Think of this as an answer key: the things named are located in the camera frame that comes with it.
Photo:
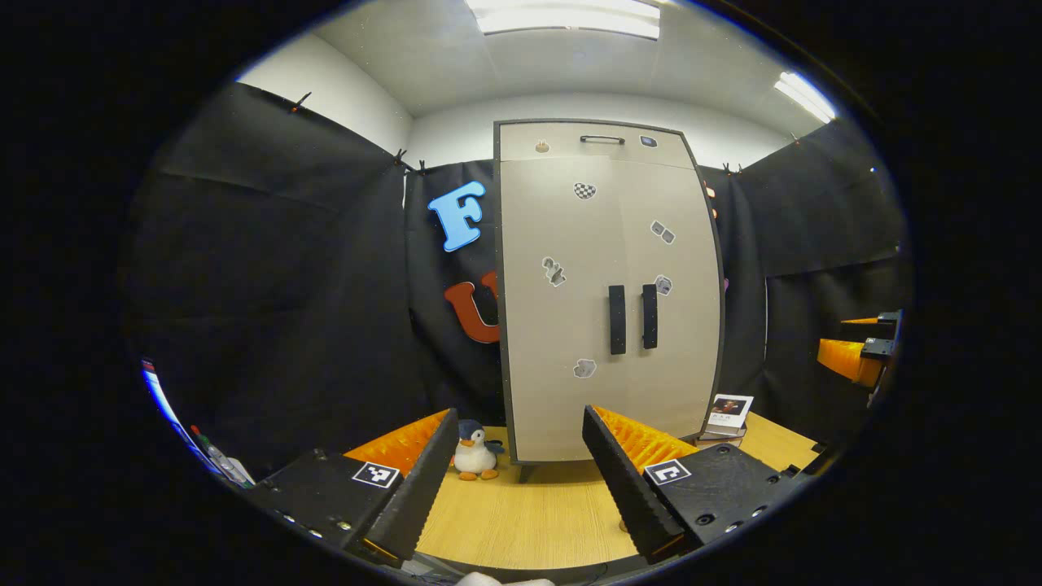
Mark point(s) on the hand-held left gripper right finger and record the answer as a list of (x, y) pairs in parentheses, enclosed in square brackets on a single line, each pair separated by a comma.
[(627, 488)]

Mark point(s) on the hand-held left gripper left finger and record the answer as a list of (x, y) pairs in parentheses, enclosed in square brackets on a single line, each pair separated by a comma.
[(415, 488)]

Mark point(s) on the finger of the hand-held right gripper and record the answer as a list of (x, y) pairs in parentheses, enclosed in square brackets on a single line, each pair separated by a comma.
[(842, 358), (889, 321)]

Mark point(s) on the grey cabinet door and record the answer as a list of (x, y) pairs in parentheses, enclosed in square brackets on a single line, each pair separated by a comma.
[(684, 366), (529, 342)]

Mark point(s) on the grey cabinet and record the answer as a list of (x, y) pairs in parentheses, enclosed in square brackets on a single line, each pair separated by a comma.
[(498, 244)]

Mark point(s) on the penguin plush toy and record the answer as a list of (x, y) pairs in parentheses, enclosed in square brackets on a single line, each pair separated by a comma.
[(475, 456)]

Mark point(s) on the white photo cover book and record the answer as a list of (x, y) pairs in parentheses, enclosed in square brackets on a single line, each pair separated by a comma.
[(730, 409)]

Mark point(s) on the narrow ceiling light panel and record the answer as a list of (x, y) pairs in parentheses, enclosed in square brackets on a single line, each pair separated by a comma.
[(806, 96)]

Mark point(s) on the black backdrop cloth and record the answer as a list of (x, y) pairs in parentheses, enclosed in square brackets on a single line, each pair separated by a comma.
[(285, 285)]

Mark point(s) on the large ceiling light panel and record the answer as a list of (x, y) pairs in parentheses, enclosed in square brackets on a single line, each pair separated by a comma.
[(562, 18)]

